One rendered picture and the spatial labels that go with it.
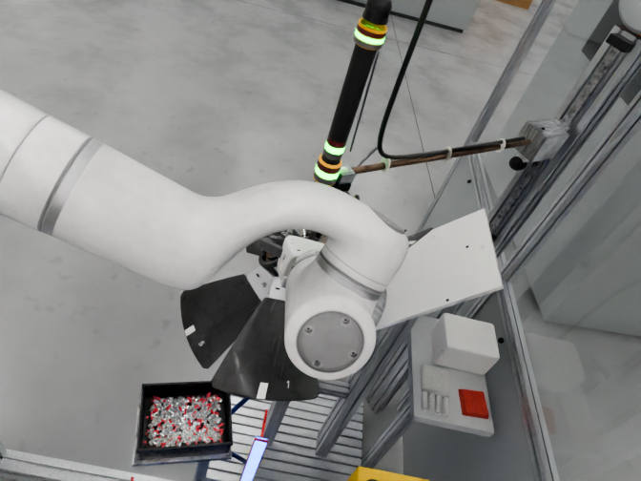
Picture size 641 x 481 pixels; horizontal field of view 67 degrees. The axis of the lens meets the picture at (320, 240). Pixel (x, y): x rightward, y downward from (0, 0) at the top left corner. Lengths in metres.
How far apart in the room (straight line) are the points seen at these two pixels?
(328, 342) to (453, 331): 1.09
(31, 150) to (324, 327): 0.27
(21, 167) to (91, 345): 2.04
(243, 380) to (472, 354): 0.74
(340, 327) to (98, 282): 2.26
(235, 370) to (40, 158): 0.71
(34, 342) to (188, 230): 2.09
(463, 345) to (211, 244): 1.16
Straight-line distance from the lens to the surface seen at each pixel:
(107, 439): 2.23
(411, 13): 6.72
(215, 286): 1.28
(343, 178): 0.89
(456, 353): 1.50
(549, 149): 1.30
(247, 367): 1.03
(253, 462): 1.03
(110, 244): 0.43
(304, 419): 2.22
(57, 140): 0.43
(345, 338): 0.44
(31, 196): 0.43
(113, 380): 2.33
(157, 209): 0.42
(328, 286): 0.45
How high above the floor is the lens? 2.06
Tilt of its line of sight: 44 degrees down
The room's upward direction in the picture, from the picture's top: 19 degrees clockwise
